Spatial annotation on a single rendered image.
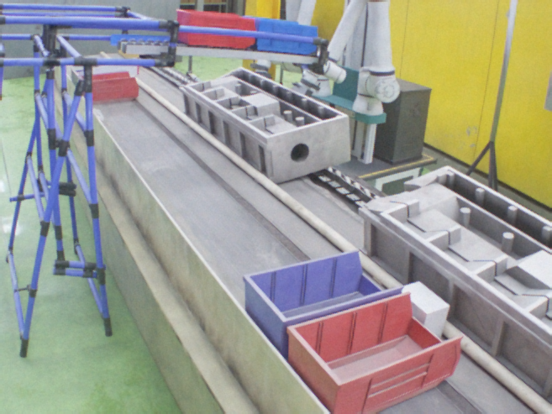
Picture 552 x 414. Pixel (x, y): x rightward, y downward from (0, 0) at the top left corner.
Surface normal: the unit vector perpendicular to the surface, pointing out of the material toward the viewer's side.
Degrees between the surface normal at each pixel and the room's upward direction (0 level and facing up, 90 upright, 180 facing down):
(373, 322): 88
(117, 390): 0
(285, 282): 88
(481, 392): 0
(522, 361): 100
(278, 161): 90
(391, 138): 90
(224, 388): 0
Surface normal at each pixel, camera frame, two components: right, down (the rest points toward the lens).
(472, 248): -0.08, -0.86
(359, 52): -0.79, 0.22
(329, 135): 0.47, 0.42
